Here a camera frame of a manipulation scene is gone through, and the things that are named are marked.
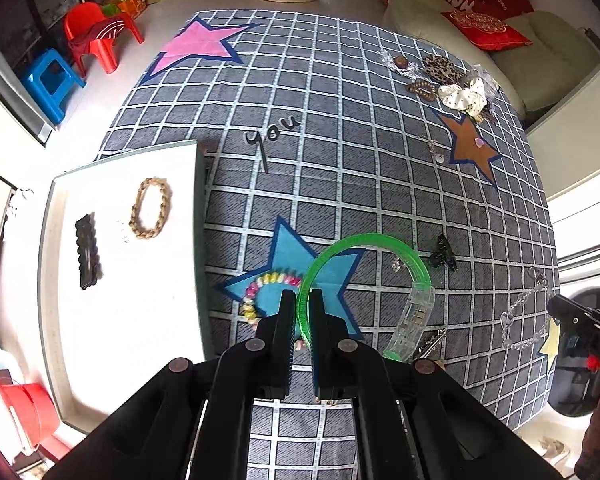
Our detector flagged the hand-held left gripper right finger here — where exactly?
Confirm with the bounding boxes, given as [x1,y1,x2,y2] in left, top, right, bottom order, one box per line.
[310,288,565,480]

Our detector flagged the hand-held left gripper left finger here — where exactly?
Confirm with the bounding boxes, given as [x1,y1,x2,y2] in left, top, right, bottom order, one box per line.
[41,288,298,480]

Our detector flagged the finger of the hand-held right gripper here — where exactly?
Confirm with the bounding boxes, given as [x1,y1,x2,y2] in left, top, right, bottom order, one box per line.
[547,294,596,334]

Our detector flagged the pink yellow spiral hair tie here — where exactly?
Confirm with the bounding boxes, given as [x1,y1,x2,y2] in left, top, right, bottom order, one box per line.
[239,270,306,351]

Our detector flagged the clear crystal bead chain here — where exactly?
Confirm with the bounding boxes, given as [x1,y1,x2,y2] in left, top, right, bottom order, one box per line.
[499,267,556,351]

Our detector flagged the green translucent bangle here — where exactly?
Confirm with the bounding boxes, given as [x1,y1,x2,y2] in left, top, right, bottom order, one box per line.
[296,232,436,363]

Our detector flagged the silver duckbill hair clip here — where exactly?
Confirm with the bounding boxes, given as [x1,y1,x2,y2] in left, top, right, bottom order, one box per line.
[412,327,448,361]

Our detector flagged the black claw hair clip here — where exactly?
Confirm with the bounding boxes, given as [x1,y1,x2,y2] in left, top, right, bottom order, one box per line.
[427,234,458,271]

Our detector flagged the white shallow tray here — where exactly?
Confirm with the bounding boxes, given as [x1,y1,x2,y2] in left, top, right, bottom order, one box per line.
[37,141,213,436]

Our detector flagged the white washing machine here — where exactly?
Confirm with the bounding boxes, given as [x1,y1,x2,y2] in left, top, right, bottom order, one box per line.
[547,255,600,418]

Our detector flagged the beige slipper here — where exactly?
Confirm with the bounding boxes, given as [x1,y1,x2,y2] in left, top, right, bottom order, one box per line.
[537,437,572,467]

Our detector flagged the grey checked star blanket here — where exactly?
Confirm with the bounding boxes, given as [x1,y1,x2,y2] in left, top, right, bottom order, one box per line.
[97,9,561,480]

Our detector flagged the black scalloped hair clip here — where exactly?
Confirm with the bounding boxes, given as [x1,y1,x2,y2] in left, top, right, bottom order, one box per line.
[75,213,103,291]

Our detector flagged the white polka dot scrunchie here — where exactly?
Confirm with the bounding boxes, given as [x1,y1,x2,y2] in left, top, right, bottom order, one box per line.
[439,77,488,111]

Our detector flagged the clear plastic packet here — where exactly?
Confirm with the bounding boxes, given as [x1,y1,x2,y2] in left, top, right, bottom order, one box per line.
[471,64,501,92]

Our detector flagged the red plastic bucket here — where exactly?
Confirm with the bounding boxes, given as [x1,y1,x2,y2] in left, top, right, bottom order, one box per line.
[0,380,61,448]

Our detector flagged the leopard print scrunchie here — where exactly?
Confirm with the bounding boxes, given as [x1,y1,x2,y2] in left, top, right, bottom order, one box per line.
[421,54,466,83]

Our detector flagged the white crumpled cloth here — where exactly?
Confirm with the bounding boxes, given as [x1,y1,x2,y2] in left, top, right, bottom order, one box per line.
[7,187,33,217]

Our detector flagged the red patterned cushion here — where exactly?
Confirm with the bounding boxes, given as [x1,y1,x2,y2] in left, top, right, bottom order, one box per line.
[440,10,533,51]

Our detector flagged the blue plastic stool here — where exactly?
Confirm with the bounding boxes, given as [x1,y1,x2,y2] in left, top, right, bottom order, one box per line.
[21,49,87,126]

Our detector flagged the red plastic chair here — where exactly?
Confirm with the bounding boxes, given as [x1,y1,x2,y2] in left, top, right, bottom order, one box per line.
[62,2,145,77]

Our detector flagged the grey metal cabinet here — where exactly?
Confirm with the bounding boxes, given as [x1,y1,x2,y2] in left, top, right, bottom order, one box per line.
[0,40,56,147]

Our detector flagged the brown braided hair tie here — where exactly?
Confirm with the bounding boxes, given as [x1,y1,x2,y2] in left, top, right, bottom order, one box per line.
[129,177,172,240]

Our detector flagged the brown spiral hair tie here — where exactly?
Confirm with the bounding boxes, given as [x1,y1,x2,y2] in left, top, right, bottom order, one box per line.
[406,79,441,101]

